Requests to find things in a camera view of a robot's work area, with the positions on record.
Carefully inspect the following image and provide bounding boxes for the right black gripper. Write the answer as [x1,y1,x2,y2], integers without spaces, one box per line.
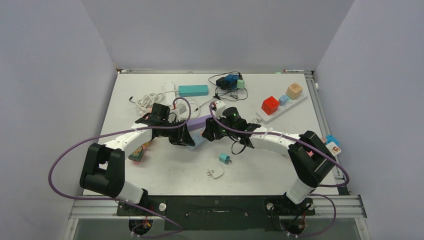
[204,111,237,141]

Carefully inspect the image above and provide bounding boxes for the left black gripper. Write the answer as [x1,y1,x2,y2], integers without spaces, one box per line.
[160,119,195,147]

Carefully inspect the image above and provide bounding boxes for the light blue power strip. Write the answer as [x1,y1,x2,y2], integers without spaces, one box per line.
[187,130,204,150]

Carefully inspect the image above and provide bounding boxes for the teal adapter plug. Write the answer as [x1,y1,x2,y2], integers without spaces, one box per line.
[218,153,232,165]

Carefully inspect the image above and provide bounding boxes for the white adapter plug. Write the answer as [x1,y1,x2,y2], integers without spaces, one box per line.
[206,165,225,180]

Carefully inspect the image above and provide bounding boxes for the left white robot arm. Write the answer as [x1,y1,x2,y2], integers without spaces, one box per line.
[79,103,195,215]

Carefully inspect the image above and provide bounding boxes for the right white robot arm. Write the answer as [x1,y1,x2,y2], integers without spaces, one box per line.
[202,103,336,214]

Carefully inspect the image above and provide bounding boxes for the blue small plug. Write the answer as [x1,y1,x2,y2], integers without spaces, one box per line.
[325,134,340,146]

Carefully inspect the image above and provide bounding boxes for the purple power strip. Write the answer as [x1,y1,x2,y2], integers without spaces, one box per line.
[186,114,212,132]

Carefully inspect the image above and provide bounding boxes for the long white power strip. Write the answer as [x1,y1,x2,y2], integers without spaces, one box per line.
[253,93,309,124]

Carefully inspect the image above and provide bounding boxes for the black power adapter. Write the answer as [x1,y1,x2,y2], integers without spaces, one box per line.
[215,77,232,90]

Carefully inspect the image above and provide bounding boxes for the light green adapter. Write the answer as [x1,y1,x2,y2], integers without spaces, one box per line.
[236,79,245,89]

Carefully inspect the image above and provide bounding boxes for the red cube adapter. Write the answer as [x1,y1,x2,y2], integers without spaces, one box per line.
[261,96,280,116]

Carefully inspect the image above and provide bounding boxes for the teal power strip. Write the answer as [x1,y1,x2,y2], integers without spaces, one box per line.
[178,84,209,97]

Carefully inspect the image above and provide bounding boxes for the green picture adapter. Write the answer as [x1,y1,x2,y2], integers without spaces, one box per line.
[128,147,145,163]

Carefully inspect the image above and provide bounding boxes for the small white power strip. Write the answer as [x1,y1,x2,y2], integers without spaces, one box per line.
[164,82,177,105]

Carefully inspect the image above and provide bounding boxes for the small blue adapter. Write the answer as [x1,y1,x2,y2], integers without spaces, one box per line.
[278,95,291,106]

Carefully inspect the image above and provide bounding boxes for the tan cube adapter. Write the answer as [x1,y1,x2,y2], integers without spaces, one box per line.
[285,82,303,100]

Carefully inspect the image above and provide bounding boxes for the white picture cube adapter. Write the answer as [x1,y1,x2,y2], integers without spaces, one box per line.
[326,142,341,156]

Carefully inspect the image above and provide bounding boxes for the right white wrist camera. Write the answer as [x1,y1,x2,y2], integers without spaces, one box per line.
[211,100,227,119]

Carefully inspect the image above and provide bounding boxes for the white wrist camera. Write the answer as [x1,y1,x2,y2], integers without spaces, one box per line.
[170,105,188,118]
[211,100,227,119]

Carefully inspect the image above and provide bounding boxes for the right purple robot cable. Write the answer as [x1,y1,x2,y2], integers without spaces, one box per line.
[208,101,351,238]

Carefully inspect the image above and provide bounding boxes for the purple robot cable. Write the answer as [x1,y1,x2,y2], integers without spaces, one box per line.
[48,97,193,239]
[208,101,351,238]

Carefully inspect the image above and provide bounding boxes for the black thin cable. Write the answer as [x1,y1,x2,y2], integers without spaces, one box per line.
[194,71,249,112]

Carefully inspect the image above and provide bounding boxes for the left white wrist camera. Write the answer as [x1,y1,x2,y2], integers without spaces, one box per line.
[170,105,188,118]

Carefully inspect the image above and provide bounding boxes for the white coiled cable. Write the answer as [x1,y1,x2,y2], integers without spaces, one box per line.
[135,92,202,120]

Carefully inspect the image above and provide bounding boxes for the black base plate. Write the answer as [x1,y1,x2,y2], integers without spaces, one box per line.
[116,194,316,233]

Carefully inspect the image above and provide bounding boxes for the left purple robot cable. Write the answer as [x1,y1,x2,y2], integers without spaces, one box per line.
[48,97,193,239]

